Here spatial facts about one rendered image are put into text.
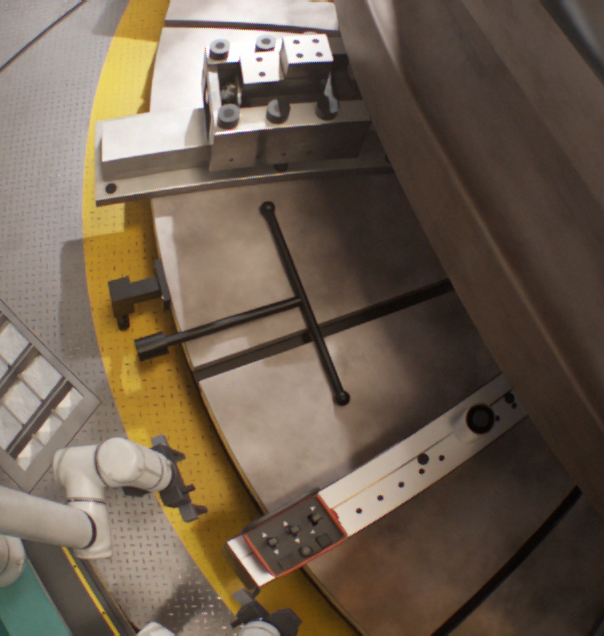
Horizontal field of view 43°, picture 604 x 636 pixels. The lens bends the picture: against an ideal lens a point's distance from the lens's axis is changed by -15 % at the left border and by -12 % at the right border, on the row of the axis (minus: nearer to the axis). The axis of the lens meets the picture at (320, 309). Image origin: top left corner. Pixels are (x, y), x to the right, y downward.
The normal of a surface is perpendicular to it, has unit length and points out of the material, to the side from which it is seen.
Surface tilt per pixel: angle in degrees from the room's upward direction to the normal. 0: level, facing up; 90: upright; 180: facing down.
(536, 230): 44
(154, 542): 0
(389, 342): 0
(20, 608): 0
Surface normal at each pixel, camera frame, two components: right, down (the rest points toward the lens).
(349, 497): 0.15, -0.36
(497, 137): -0.73, 0.10
